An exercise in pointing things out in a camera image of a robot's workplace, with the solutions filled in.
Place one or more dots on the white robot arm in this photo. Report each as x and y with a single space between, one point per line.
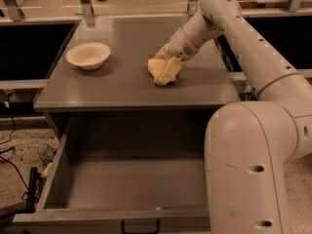
247 143

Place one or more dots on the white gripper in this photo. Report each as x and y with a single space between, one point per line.
181 47

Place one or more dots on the metal post far left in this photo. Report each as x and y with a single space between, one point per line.
14 12

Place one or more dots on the black drawer handle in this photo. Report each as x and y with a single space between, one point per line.
140 227

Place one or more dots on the metal post centre left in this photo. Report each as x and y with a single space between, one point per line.
87 8

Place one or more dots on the yellow sponge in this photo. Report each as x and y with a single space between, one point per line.
156 68

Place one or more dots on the open grey top drawer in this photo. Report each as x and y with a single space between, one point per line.
109 169

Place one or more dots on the white paper bowl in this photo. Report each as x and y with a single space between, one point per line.
88 56

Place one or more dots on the grey drawer cabinet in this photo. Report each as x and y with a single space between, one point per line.
123 81

